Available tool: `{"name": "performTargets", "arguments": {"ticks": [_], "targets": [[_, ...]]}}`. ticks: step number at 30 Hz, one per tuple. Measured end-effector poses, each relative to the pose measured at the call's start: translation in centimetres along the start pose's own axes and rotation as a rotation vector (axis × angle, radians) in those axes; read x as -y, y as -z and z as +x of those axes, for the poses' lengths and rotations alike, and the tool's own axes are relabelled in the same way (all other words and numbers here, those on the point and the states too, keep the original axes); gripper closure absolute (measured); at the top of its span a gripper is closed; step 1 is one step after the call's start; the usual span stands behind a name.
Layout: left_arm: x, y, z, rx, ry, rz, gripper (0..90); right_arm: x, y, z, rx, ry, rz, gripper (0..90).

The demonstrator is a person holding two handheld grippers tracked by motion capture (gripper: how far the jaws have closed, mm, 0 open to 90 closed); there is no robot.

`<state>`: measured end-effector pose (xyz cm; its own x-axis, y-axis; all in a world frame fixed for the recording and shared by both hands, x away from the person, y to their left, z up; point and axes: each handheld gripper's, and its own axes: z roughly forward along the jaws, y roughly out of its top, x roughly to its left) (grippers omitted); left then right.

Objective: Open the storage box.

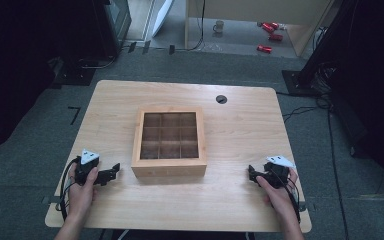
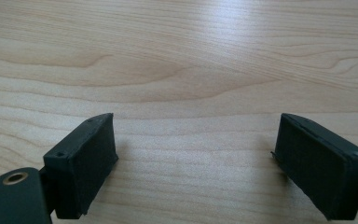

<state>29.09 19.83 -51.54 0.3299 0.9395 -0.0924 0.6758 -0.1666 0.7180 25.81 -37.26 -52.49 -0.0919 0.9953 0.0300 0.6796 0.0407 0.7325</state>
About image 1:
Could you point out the white board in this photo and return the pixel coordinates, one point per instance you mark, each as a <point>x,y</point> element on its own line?
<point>162,15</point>

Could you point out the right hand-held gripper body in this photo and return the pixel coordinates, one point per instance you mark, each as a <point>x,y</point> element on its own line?
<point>276,171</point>

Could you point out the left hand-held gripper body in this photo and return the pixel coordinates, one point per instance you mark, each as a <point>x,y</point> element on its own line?
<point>86,165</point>

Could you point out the black cabinet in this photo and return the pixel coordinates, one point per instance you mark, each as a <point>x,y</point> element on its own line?
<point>111,26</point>

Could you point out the person's right hand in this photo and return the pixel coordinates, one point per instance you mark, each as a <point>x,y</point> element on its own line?
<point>278,198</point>

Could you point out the person's left hand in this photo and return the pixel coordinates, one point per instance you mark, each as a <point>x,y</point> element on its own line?
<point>81,196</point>

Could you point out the wooden compartment box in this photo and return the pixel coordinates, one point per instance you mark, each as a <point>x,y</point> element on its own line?
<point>169,166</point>

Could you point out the light wooden shelf unit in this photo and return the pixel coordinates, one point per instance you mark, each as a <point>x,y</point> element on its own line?
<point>300,36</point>

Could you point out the red can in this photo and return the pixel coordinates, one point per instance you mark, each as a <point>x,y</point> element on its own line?
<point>264,49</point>
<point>269,26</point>
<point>276,37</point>

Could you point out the grey mug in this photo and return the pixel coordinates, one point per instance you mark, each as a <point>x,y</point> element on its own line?
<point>218,26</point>

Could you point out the black stand base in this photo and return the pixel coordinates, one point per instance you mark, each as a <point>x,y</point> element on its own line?
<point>75,75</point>
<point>298,83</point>

